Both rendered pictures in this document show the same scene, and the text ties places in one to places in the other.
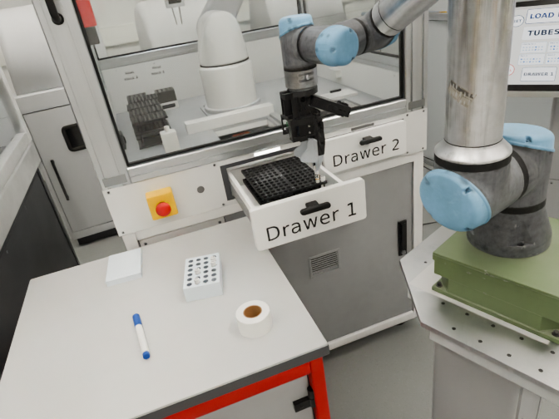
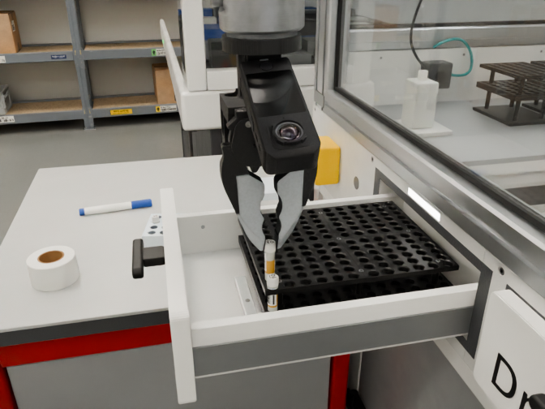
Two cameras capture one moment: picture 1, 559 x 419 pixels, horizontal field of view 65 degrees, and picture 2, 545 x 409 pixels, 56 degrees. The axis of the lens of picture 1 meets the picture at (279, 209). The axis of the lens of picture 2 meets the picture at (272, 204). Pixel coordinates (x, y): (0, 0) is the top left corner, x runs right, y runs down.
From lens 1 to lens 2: 121 cm
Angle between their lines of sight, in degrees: 80
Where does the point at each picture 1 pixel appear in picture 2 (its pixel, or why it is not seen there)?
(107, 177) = (317, 89)
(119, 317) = not seen: hidden behind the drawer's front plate
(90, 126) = (320, 14)
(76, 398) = (69, 191)
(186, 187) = (349, 165)
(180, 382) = (25, 234)
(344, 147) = (532, 369)
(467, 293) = not seen: outside the picture
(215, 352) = not seen: hidden behind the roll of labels
